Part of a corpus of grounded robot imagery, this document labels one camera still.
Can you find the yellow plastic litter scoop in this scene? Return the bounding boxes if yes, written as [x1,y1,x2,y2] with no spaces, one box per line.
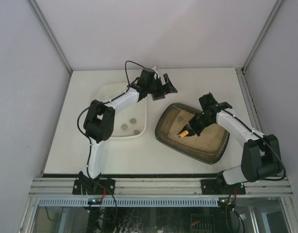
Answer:
[178,130,189,138]

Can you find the dark translucent litter box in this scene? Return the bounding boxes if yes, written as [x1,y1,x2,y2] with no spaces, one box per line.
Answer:
[155,103,230,165]

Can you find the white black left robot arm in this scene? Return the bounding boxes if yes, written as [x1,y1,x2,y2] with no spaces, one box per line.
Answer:
[77,67,178,190]

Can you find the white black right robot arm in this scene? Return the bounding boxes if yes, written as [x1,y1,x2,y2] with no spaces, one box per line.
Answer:
[177,93,286,187]

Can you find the white plastic waste bin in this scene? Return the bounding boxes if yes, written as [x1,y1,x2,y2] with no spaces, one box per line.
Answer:
[98,83,147,139]

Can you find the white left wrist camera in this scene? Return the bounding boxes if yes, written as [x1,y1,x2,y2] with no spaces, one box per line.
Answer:
[151,66,160,78]

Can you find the black right camera cable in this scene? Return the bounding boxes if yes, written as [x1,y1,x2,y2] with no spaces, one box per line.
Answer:
[221,106,286,182]

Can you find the black camera cable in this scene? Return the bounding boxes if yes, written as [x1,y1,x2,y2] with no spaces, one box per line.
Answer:
[76,60,149,175]
[221,106,286,182]

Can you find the black left camera cable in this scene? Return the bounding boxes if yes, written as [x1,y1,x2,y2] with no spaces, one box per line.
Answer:
[76,60,149,175]

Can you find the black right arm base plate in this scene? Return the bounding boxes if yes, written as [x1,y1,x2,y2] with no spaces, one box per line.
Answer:
[200,179,246,195]

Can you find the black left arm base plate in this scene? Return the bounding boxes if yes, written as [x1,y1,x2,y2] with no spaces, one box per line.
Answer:
[72,179,116,195]

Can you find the grey slotted cable duct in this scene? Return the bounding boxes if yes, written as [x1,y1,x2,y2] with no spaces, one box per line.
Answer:
[38,197,219,207]

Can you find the aluminium front rail frame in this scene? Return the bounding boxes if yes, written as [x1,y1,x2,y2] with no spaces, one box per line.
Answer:
[29,178,293,197]

